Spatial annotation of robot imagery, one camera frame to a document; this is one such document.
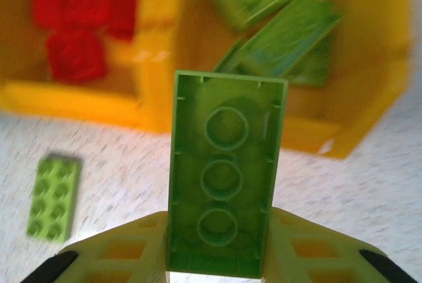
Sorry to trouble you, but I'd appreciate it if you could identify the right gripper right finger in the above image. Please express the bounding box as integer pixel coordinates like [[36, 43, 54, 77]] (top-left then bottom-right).
[[263, 206, 409, 283]]

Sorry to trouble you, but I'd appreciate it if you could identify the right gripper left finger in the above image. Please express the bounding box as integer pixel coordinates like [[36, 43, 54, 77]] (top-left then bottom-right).
[[24, 212, 169, 283]]

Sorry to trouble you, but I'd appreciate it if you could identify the yellow plastic storage bin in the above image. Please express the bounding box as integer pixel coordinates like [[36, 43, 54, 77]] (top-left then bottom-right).
[[0, 0, 179, 133], [141, 0, 415, 162]]

